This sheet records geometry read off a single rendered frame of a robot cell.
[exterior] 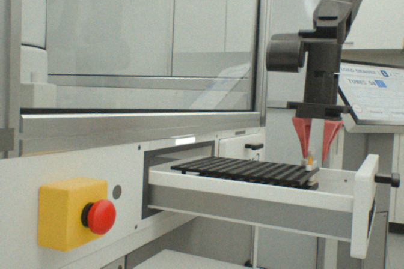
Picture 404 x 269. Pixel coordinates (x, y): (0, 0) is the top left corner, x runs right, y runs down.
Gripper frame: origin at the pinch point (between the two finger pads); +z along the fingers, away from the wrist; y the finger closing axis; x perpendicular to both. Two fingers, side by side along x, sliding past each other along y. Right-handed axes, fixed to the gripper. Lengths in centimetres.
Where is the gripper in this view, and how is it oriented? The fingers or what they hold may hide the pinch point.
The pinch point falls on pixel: (314, 154)
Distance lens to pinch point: 77.9
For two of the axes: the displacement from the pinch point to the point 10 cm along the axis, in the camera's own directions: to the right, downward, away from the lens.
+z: -0.7, 9.9, 0.8
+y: 8.8, 1.0, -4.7
